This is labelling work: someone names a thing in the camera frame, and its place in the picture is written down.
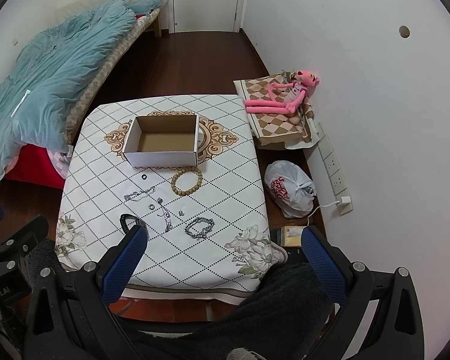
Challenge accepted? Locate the silver pendant chain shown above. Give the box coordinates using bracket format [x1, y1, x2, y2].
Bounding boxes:
[155, 196, 173, 233]

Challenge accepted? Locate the dark metal chain bracelet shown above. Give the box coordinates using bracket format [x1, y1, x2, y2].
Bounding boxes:
[183, 216, 215, 241]

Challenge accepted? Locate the wooden bead bracelet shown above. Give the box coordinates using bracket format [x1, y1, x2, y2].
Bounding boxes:
[169, 165, 204, 198]

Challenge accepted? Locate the yellow box on floor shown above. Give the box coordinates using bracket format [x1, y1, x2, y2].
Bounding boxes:
[277, 226, 305, 248]

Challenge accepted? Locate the white power strip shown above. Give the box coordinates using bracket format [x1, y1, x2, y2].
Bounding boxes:
[314, 122, 353, 216]

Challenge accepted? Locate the white plastic bag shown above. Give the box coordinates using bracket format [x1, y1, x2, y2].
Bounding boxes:
[264, 160, 316, 219]

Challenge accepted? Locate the white patterned tablecloth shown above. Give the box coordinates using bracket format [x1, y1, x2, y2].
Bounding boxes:
[55, 94, 287, 305]

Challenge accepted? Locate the bed with patterned mattress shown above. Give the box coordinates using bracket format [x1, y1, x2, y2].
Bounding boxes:
[4, 0, 164, 189]

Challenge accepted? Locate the white cardboard box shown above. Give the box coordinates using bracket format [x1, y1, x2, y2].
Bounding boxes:
[122, 113, 199, 167]

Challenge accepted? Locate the brown checkered cushion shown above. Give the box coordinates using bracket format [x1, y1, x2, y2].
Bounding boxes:
[234, 72, 319, 150]

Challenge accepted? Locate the pink panther plush toy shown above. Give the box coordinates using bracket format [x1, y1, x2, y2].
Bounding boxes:
[244, 70, 320, 116]

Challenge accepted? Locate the blue duvet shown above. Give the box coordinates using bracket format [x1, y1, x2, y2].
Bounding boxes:
[0, 0, 161, 180]

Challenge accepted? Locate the white charger with cable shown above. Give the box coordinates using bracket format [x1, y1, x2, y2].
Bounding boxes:
[306, 195, 352, 227]

